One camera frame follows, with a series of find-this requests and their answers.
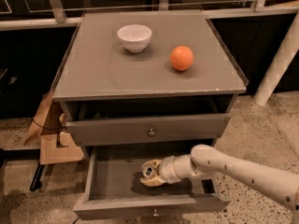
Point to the round middle drawer knob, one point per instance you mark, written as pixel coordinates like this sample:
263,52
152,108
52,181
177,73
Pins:
155,214

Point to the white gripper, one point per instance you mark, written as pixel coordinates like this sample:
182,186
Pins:
166,171

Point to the round top drawer knob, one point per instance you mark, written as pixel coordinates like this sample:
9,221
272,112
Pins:
151,133

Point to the metal window railing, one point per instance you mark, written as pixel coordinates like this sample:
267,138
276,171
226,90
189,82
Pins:
27,14

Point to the grey top drawer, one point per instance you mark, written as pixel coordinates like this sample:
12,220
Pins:
105,132

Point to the grey drawer cabinet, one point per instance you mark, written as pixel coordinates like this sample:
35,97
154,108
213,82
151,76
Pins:
103,80

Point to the redbull can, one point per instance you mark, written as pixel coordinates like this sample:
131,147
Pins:
148,171

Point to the round drawer knob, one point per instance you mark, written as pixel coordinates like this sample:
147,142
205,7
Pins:
155,214
151,133

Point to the orange fruit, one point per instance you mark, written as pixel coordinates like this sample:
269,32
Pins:
181,58

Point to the white ceramic bowl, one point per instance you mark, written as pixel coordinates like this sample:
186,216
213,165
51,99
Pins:
134,37

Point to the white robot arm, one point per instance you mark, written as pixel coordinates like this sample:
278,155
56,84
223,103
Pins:
280,186

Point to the grey open middle drawer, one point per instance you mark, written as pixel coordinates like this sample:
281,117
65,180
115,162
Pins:
113,188

